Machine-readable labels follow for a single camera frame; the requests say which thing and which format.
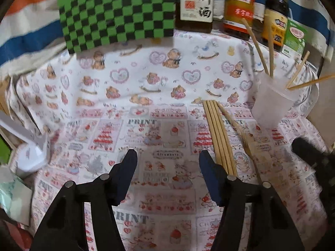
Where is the striped blanket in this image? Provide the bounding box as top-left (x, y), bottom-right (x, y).
top-left (0, 0), bottom-right (335, 67)

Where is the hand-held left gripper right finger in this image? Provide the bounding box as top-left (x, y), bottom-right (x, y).
top-left (199, 150), bottom-right (305, 251)

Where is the bear print cloth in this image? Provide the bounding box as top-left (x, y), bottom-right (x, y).
top-left (5, 30), bottom-right (322, 118)

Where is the yellow label soy sauce bottle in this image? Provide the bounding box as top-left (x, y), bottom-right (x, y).
top-left (262, 0), bottom-right (290, 52)

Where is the green white drink carton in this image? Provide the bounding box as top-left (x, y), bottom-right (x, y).
top-left (281, 18), bottom-right (308, 58)

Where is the translucent plastic cup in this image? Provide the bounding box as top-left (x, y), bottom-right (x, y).
top-left (251, 72), bottom-right (296, 129)

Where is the strawberry print cloth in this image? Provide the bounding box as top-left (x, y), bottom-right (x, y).
top-left (26, 102), bottom-right (330, 251)

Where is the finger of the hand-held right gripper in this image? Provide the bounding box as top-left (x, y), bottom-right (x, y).
top-left (291, 137), bottom-right (335, 189)

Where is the clear white label wine bottle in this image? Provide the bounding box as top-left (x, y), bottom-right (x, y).
top-left (174, 0), bottom-right (215, 33)

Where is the light wooden chopstick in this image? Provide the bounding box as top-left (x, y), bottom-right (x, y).
top-left (217, 103), bottom-right (263, 185)
top-left (286, 51), bottom-right (311, 89)
top-left (241, 18), bottom-right (270, 76)
top-left (287, 74), bottom-right (335, 91)
top-left (267, 13), bottom-right (275, 78)
top-left (203, 101), bottom-right (223, 166)
top-left (207, 101), bottom-right (229, 175)
top-left (210, 101), bottom-right (233, 175)
top-left (213, 101), bottom-right (238, 176)

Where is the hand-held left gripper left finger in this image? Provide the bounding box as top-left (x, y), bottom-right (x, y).
top-left (31, 149), bottom-right (138, 251)

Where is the white desk lamp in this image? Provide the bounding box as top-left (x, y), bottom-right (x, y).
top-left (0, 110), bottom-right (50, 178)

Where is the green checkered box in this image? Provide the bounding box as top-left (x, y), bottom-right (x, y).
top-left (57, 0), bottom-right (176, 54)

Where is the red cap dark sauce bottle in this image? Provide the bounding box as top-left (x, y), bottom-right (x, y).
top-left (223, 0), bottom-right (255, 41)

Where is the tissue pack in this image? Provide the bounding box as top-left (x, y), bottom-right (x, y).
top-left (0, 167), bottom-right (33, 225)

